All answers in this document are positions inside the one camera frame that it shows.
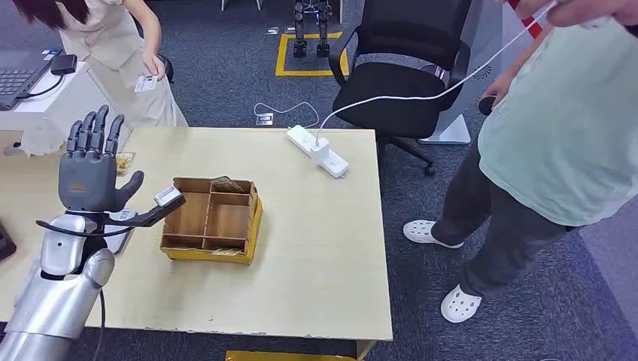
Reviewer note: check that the black round stool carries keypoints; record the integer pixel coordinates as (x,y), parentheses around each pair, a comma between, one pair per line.
(168,67)

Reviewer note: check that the white furniture legs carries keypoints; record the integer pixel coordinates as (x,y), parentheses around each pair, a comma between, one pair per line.
(223,4)

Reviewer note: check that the black power adapter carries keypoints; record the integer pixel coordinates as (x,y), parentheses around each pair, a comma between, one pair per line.
(64,65)

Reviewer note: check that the brown patterned key card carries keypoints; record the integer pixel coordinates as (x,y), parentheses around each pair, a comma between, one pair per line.
(227,185)

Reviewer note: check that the white ID card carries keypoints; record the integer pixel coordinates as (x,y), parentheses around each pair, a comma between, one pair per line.
(145,83)

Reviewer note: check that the person's hand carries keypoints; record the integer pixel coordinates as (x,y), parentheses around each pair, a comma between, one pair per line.
(502,88)
(598,11)
(154,65)

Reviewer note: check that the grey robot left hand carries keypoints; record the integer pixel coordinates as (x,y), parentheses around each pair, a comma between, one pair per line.
(87,179)

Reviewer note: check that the dark laptop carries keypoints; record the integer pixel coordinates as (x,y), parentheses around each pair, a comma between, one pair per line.
(20,74)

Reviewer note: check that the yellow picture card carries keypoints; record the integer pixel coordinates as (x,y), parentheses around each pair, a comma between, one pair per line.
(124,164)

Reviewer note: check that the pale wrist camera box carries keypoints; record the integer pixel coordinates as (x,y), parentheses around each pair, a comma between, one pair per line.
(167,196)

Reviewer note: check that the black camera bracket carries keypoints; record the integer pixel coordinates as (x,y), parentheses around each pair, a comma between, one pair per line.
(149,216)

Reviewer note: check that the white desk riser box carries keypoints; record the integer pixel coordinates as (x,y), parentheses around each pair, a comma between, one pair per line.
(75,94)

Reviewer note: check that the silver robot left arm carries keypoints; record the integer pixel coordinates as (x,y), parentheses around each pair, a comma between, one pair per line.
(50,299)

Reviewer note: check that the black handheld controller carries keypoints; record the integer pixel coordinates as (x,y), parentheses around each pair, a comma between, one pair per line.
(486,106)

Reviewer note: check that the black office chair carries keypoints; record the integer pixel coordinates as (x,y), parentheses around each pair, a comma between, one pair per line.
(389,79)

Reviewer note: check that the black flat device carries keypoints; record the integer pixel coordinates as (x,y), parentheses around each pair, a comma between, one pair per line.
(5,246)

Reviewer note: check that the white charger plug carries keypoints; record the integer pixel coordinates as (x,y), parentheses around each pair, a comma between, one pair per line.
(319,152)

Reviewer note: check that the white power strip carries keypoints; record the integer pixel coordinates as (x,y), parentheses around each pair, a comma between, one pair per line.
(299,135)

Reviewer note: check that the metal floor socket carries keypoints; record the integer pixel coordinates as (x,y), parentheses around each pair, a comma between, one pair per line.
(264,119)

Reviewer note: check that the red white barrier strip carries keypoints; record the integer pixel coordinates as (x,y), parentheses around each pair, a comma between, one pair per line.
(528,22)

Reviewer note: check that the yellow patterned key card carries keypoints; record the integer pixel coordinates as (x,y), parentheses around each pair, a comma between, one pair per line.
(227,252)

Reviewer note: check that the wooden compartment box yellow base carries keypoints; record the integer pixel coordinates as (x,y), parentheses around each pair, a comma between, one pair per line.
(224,219)

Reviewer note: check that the grey card reader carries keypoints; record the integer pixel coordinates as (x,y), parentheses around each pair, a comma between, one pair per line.
(119,241)

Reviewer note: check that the grey white pedestal stand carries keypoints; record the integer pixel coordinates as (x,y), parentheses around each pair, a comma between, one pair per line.
(451,132)

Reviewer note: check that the person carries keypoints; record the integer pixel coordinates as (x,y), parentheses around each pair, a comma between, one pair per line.
(109,35)
(558,149)

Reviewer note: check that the yellow floor tape square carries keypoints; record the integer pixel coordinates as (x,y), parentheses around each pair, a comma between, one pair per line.
(280,55)

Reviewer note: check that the black robot legs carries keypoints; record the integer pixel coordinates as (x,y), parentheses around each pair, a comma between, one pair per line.
(299,30)

